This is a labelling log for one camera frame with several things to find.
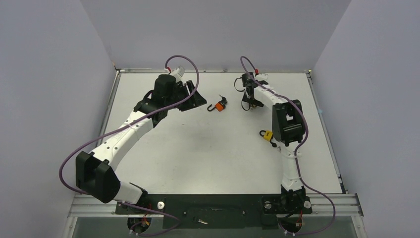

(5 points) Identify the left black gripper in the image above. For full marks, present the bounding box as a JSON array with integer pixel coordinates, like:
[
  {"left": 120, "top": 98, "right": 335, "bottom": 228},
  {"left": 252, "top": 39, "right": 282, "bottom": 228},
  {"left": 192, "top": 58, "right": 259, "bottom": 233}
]
[{"left": 166, "top": 81, "right": 206, "bottom": 112}]

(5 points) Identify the yellow padlock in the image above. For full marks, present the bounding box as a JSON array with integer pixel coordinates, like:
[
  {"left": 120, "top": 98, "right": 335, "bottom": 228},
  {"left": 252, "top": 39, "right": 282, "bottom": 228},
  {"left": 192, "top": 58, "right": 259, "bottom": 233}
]
[{"left": 259, "top": 130, "right": 273, "bottom": 141}]

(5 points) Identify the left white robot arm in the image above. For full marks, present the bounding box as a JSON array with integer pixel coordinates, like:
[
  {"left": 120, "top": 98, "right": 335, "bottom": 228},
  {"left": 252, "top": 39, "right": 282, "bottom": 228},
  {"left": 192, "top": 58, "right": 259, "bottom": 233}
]
[{"left": 75, "top": 73, "right": 207, "bottom": 213}]

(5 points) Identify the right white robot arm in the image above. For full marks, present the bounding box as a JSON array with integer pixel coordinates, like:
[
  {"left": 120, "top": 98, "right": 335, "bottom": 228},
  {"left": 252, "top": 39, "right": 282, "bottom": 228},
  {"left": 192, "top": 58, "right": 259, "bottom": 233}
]
[{"left": 240, "top": 72, "right": 306, "bottom": 214}]

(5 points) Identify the orange padlock with key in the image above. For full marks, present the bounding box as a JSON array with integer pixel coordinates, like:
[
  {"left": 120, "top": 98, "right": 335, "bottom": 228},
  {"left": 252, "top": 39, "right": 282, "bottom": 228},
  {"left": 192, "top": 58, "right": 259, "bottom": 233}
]
[{"left": 207, "top": 95, "right": 228, "bottom": 112}]

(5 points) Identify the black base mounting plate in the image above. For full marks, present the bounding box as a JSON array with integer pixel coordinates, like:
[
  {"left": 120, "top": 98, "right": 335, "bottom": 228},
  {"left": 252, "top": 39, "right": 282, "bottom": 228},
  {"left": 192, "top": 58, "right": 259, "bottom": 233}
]
[{"left": 115, "top": 193, "right": 313, "bottom": 230}]

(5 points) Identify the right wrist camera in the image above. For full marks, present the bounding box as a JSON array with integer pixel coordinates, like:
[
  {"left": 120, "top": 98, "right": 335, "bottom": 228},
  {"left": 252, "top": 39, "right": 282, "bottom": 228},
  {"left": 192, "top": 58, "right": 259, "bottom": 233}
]
[{"left": 254, "top": 69, "right": 268, "bottom": 84}]

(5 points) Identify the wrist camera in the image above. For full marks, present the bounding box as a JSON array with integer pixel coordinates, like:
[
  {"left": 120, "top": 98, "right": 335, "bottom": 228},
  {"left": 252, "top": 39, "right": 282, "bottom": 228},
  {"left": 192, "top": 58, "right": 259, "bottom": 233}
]
[
  {"left": 165, "top": 66, "right": 185, "bottom": 82},
  {"left": 254, "top": 69, "right": 268, "bottom": 84}
]

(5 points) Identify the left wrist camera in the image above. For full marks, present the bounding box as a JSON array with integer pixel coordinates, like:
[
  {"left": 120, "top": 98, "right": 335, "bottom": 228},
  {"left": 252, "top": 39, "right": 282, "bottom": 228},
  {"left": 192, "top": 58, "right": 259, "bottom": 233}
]
[{"left": 165, "top": 66, "right": 185, "bottom": 82}]

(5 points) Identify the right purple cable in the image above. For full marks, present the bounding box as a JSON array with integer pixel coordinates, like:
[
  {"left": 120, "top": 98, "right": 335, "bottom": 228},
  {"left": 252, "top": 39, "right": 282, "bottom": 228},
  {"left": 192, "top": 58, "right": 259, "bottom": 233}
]
[{"left": 240, "top": 56, "right": 337, "bottom": 236}]

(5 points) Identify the purple cable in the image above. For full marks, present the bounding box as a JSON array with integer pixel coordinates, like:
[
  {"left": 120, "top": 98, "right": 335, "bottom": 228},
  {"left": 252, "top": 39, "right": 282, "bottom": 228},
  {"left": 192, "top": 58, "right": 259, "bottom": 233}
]
[
  {"left": 59, "top": 55, "right": 200, "bottom": 196},
  {"left": 240, "top": 56, "right": 337, "bottom": 236}
]

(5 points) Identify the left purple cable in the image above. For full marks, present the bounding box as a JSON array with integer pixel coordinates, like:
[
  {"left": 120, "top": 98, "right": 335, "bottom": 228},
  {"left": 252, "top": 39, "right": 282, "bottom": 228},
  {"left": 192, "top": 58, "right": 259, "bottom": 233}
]
[{"left": 59, "top": 55, "right": 200, "bottom": 196}]

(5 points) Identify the aluminium frame rail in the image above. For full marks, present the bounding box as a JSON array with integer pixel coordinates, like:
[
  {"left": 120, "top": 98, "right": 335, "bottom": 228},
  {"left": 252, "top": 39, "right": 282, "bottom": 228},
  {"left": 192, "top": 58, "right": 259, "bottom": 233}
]
[{"left": 68, "top": 194, "right": 363, "bottom": 218}]

